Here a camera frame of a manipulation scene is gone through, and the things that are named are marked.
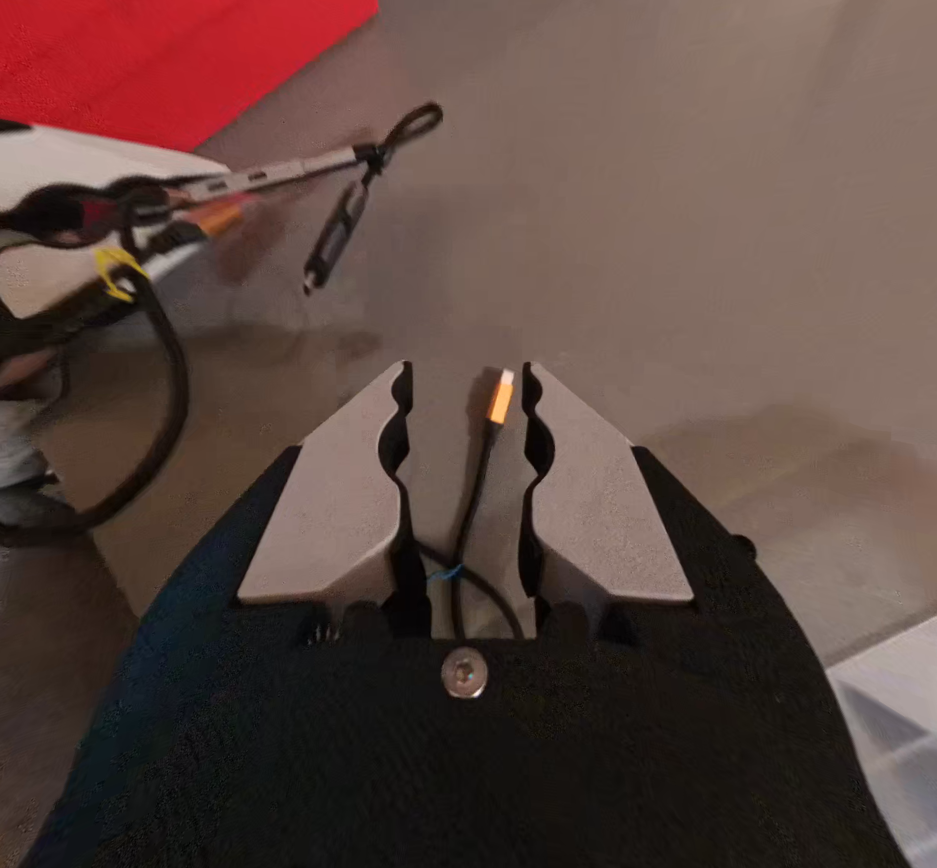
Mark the red plastic bin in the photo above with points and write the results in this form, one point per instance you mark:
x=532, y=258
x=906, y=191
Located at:
x=183, y=26

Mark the clear plastic bin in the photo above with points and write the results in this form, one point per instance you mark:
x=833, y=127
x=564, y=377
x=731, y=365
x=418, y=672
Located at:
x=893, y=736

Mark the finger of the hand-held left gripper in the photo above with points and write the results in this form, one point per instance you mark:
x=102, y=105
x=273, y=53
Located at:
x=73, y=158
x=44, y=279

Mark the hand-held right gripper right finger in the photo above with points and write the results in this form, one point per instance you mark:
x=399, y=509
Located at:
x=607, y=517

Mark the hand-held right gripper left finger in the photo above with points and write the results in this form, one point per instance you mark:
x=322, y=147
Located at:
x=329, y=517

